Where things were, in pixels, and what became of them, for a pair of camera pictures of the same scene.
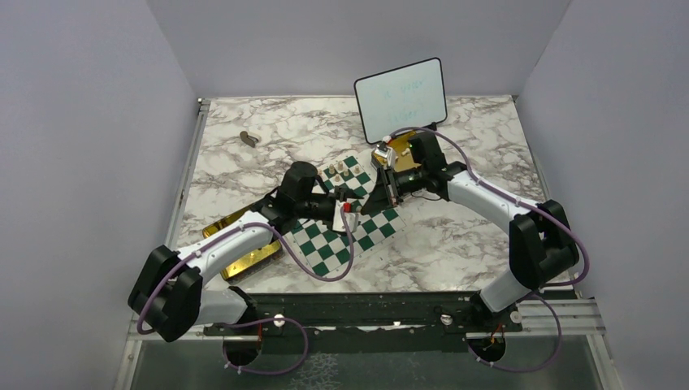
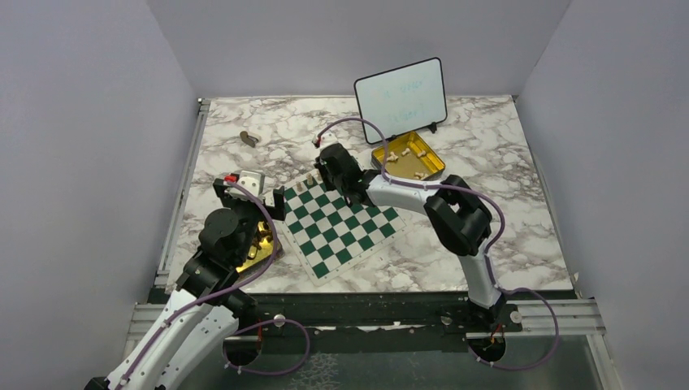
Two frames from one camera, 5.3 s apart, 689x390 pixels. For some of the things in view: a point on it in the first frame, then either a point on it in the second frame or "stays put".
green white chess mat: (324, 245) stays put
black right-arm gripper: (385, 194) → (321, 170)
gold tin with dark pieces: (270, 253) stays put
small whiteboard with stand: (412, 96) stays put
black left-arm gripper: (341, 195) → (278, 210)
